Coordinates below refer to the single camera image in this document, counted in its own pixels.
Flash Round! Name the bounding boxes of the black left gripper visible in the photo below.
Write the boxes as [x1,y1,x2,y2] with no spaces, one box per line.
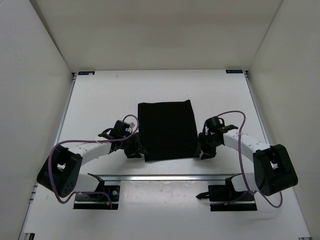
[120,131,149,159]

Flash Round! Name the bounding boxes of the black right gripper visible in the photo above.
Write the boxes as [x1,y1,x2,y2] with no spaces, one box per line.
[194,133,221,160]

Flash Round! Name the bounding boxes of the black skirt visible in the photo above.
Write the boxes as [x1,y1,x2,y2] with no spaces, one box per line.
[137,99,199,162]

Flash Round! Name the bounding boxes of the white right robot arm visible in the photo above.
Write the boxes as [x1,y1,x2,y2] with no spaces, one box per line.
[198,116,298,200]

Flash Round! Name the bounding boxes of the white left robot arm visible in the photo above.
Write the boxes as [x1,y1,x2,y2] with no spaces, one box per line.
[36,120,145,204]

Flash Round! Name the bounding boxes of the right blue corner label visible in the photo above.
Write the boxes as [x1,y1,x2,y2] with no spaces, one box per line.
[225,69,243,74]

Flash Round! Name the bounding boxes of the blue corner label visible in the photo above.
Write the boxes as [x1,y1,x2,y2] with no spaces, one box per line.
[225,69,243,74]
[77,71,95,76]

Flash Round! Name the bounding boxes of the left blue corner label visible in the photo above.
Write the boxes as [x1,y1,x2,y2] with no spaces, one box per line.
[77,71,95,76]

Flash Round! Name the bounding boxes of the aluminium front rail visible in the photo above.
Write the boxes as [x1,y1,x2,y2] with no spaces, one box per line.
[87,173,236,182]

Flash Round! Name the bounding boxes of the aluminium rail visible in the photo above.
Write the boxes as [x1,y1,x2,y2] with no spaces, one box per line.
[46,72,77,176]
[87,173,236,182]
[244,70,273,148]

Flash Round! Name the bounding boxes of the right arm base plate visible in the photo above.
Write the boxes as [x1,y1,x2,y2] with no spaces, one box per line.
[196,178,258,212]

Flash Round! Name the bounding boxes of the aluminium right side rail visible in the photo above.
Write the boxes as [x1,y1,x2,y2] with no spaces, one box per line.
[244,70,273,148]

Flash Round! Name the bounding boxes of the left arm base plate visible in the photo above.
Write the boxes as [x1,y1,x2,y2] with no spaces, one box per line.
[73,181,121,211]

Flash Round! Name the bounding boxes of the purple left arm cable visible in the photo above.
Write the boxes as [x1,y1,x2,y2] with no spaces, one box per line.
[48,114,139,205]

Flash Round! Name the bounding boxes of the aluminium left side rail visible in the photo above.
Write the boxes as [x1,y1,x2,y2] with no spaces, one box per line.
[46,72,77,176]

